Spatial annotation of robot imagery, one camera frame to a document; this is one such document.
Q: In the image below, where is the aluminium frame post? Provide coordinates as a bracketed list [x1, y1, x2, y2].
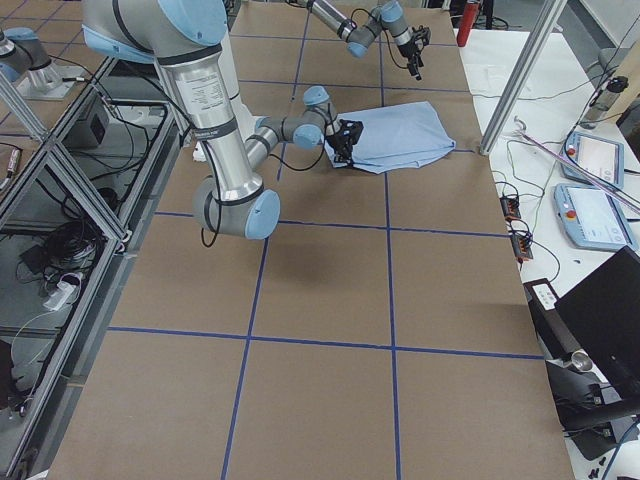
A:
[479, 0, 567, 156]

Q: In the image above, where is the white reacher grabber stick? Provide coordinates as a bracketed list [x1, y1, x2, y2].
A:
[514, 116, 639, 214]

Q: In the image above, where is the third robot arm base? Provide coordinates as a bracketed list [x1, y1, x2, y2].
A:
[1, 27, 83, 100]

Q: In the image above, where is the far teach pendant tablet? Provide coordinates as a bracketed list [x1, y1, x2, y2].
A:
[561, 132, 624, 190]

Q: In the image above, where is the white power strip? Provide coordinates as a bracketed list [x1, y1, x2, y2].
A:
[43, 280, 80, 311]

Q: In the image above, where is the orange terminal block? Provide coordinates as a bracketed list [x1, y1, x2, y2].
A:
[500, 196, 522, 221]
[510, 234, 533, 263]

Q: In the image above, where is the light blue t-shirt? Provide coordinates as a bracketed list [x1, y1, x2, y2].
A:
[339, 101, 456, 174]

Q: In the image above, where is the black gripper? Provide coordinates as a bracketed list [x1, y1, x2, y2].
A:
[327, 119, 363, 168]
[397, 26, 431, 80]

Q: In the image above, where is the black box with label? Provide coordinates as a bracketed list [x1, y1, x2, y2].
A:
[523, 278, 581, 361]

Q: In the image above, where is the teach pendant tablet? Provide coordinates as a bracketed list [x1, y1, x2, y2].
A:
[553, 184, 639, 252]
[561, 132, 624, 190]

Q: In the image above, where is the black laptop computer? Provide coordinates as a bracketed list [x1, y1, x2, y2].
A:
[556, 246, 639, 398]

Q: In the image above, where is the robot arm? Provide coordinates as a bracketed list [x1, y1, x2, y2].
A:
[82, 1, 363, 240]
[286, 0, 431, 81]

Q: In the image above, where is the aluminium cage frame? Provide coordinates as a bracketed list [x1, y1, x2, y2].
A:
[1, 59, 182, 479]

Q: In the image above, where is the red cylinder bottle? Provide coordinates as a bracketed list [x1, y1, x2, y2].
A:
[456, 0, 481, 48]

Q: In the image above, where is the near teach pendant tablet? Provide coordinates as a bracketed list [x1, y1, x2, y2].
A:
[553, 184, 639, 252]

